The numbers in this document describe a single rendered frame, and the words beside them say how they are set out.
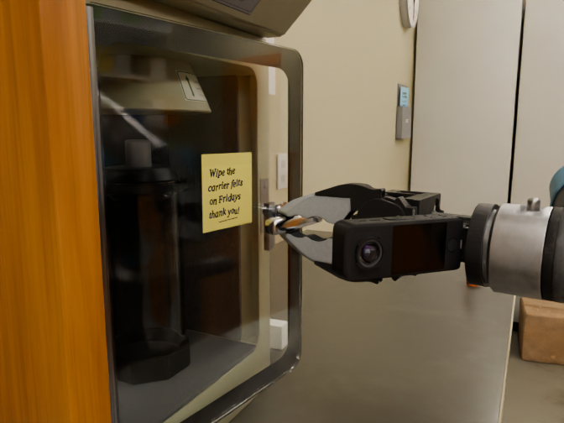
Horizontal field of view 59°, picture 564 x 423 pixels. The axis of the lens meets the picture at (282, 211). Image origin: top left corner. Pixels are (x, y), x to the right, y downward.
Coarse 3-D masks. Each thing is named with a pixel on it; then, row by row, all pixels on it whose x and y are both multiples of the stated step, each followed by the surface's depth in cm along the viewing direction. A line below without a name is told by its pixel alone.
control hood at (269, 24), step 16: (160, 0) 44; (176, 0) 44; (192, 0) 45; (208, 0) 46; (272, 0) 53; (288, 0) 55; (304, 0) 58; (208, 16) 50; (224, 16) 50; (240, 16) 52; (256, 16) 54; (272, 16) 56; (288, 16) 58; (256, 32) 58; (272, 32) 59
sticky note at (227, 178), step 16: (208, 160) 48; (224, 160) 50; (240, 160) 52; (208, 176) 48; (224, 176) 50; (240, 176) 52; (208, 192) 48; (224, 192) 50; (240, 192) 52; (208, 208) 48; (224, 208) 50; (240, 208) 52; (208, 224) 49; (224, 224) 51; (240, 224) 53
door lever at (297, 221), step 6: (282, 204) 58; (276, 216) 58; (282, 216) 52; (270, 222) 50; (276, 222) 50; (282, 222) 50; (288, 222) 51; (294, 222) 52; (300, 222) 53; (306, 222) 54; (312, 222) 55; (270, 228) 50; (276, 228) 50; (282, 228) 50; (288, 228) 51; (294, 228) 52; (276, 234) 50
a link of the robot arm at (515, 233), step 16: (512, 208) 40; (528, 208) 40; (544, 208) 40; (496, 224) 39; (512, 224) 39; (528, 224) 38; (544, 224) 37; (496, 240) 39; (512, 240) 38; (528, 240) 37; (544, 240) 37; (496, 256) 39; (512, 256) 38; (528, 256) 37; (496, 272) 39; (512, 272) 38; (528, 272) 38; (496, 288) 40; (512, 288) 39; (528, 288) 38
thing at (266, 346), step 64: (128, 64) 39; (192, 64) 45; (256, 64) 52; (128, 128) 40; (192, 128) 46; (256, 128) 53; (128, 192) 41; (192, 192) 47; (256, 192) 55; (128, 256) 41; (192, 256) 47; (256, 256) 56; (128, 320) 42; (192, 320) 48; (256, 320) 57; (128, 384) 43; (192, 384) 49; (256, 384) 58
